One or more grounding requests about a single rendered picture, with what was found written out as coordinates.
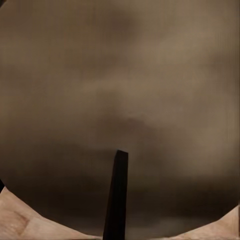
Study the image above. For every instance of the pillar candle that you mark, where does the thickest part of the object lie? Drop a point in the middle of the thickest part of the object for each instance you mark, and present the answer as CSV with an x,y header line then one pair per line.
x,y
121,118

